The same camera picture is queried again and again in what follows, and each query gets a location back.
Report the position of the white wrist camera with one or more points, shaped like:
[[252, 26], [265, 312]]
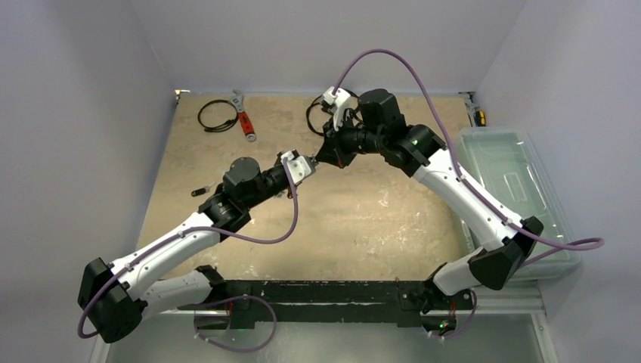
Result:
[[336, 100], [300, 166]]

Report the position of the clear plastic storage bin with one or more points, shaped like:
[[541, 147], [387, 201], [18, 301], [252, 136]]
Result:
[[504, 161]]

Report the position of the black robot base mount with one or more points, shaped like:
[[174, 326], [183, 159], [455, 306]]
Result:
[[402, 303]]

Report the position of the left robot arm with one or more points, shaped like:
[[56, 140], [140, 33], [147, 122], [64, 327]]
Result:
[[115, 297]]

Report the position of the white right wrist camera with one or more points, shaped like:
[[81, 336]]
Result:
[[336, 100]]

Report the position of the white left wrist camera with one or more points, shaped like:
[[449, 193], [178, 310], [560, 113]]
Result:
[[300, 166]]

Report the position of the red handled adjustable wrench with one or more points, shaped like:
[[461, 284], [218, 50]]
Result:
[[246, 125]]

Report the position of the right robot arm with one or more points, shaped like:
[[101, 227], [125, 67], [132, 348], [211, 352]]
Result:
[[377, 126]]

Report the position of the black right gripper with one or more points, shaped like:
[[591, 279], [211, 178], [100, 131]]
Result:
[[333, 150]]

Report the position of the yellow black clamp tool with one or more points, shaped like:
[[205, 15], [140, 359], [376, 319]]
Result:
[[475, 113]]

